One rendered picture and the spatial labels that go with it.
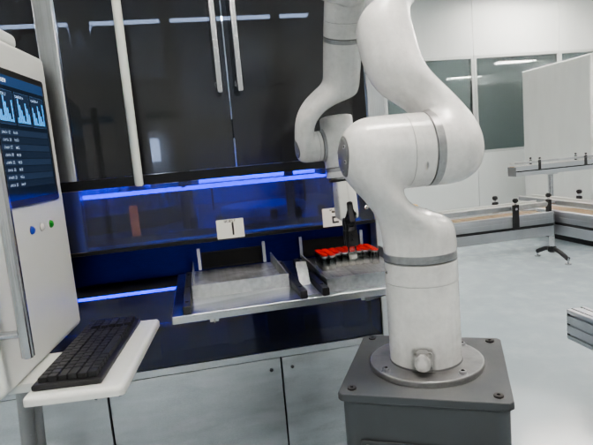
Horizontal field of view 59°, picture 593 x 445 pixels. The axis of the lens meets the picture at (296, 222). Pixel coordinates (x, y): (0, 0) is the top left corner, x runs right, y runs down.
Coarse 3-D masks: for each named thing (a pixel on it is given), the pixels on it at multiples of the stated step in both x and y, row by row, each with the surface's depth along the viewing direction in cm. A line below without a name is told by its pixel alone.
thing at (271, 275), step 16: (272, 256) 169; (192, 272) 153; (208, 272) 167; (224, 272) 165; (240, 272) 163; (256, 272) 161; (272, 272) 159; (192, 288) 137; (208, 288) 138; (224, 288) 138; (240, 288) 139; (256, 288) 140; (272, 288) 141
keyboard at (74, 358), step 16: (112, 320) 142; (128, 320) 141; (80, 336) 130; (96, 336) 129; (112, 336) 129; (128, 336) 131; (64, 352) 120; (80, 352) 119; (96, 352) 118; (112, 352) 120; (48, 368) 111; (64, 368) 110; (80, 368) 110; (96, 368) 108; (48, 384) 106; (64, 384) 106; (80, 384) 106
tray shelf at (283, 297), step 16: (176, 288) 150; (288, 288) 140; (368, 288) 133; (384, 288) 132; (176, 304) 134; (192, 304) 132; (208, 304) 131; (224, 304) 130; (240, 304) 128; (256, 304) 127; (272, 304) 127; (288, 304) 128; (304, 304) 128; (176, 320) 123; (192, 320) 124
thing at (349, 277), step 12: (312, 264) 150; (372, 264) 158; (324, 276) 135; (336, 276) 146; (348, 276) 133; (360, 276) 133; (372, 276) 134; (384, 276) 134; (336, 288) 132; (348, 288) 133
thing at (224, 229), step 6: (216, 222) 162; (222, 222) 162; (228, 222) 162; (234, 222) 163; (240, 222) 163; (216, 228) 162; (222, 228) 162; (228, 228) 163; (234, 228) 163; (240, 228) 163; (222, 234) 162; (228, 234) 163; (240, 234) 164
